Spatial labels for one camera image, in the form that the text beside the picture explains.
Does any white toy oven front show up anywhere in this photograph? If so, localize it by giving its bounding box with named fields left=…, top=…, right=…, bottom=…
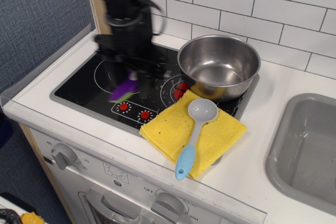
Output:
left=31, top=130, right=229, bottom=223

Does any yellow object bottom left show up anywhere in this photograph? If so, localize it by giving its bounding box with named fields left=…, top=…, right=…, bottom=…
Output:
left=20, top=212, right=45, bottom=224

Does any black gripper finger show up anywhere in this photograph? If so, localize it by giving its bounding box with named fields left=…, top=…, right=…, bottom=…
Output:
left=138, top=70, right=153, bottom=100
left=103, top=59, right=120, bottom=92

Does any purple toy eggplant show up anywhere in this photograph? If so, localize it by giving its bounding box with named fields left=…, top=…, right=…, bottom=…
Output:
left=108, top=70, right=138, bottom=103

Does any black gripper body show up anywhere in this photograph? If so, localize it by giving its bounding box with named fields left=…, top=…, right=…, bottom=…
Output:
left=94, top=22, right=169, bottom=78

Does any grey spoon blue handle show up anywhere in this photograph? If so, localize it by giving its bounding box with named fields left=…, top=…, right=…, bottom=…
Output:
left=175, top=99, right=218, bottom=180

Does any grey oven knob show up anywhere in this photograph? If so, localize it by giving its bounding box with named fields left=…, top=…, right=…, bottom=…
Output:
left=151, top=193, right=185, bottom=223
left=51, top=143, right=77, bottom=170

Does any black toy stove top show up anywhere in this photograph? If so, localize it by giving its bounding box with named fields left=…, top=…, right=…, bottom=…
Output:
left=50, top=45, right=259, bottom=134

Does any stainless steel pot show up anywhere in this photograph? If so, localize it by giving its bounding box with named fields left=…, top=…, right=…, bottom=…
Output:
left=177, top=35, right=261, bottom=102

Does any grey left oven knob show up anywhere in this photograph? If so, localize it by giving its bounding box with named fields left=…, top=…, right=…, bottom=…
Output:
left=51, top=143, right=77, bottom=170

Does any wooden post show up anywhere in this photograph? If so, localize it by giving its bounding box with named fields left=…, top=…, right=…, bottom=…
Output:
left=89, top=0, right=112, bottom=35

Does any grey right oven knob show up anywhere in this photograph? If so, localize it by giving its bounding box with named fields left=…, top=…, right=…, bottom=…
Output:
left=151, top=193, right=185, bottom=223

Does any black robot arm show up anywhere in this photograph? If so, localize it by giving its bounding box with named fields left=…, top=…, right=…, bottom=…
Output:
left=94, top=0, right=170, bottom=103

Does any grey sink basin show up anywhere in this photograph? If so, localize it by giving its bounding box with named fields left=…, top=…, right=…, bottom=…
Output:
left=265, top=93, right=335, bottom=215

